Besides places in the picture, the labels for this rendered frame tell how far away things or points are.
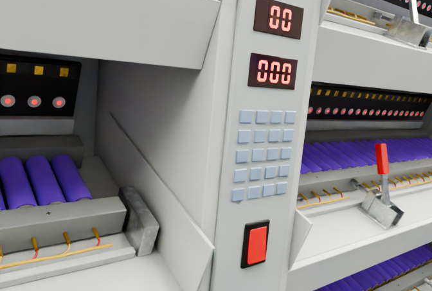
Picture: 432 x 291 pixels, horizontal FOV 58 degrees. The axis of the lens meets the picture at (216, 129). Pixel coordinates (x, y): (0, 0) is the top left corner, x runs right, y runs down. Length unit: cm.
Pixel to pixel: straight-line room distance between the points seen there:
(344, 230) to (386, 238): 5
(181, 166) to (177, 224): 4
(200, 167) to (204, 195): 2
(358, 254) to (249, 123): 22
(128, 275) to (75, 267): 4
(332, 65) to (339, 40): 2
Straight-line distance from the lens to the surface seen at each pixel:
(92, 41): 22
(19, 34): 21
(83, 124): 42
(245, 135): 26
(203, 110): 25
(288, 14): 28
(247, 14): 26
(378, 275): 73
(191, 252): 27
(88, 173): 38
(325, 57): 34
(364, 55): 38
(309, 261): 37
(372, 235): 46
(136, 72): 34
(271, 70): 27
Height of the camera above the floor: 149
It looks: 8 degrees down
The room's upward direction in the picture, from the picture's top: 5 degrees clockwise
